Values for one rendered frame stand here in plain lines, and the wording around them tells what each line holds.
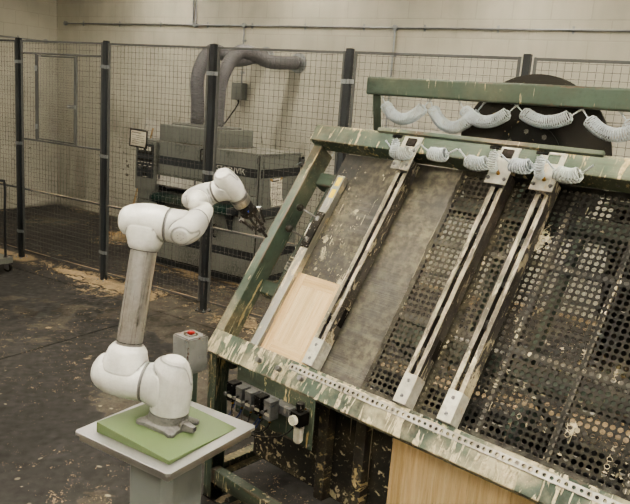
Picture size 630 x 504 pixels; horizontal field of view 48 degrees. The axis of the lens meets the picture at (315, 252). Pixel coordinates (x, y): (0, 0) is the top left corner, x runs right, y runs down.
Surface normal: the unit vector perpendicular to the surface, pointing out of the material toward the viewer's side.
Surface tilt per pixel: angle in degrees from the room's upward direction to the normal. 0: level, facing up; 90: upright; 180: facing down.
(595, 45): 90
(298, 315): 55
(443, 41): 90
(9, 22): 90
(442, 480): 90
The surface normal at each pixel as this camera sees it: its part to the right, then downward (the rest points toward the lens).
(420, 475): -0.68, 0.11
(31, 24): 0.83, 0.18
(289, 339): -0.52, -0.47
